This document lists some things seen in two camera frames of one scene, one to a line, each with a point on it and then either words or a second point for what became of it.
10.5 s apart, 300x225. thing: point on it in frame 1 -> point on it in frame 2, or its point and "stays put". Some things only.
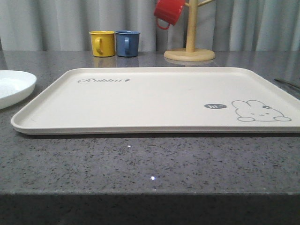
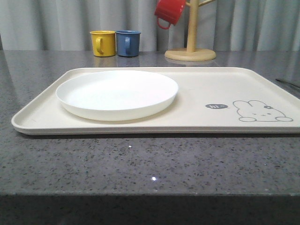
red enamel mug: [168, 11] stays put
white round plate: [16, 86] -> [116, 95]
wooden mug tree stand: [191, 53] stays put
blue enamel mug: [127, 42] stays put
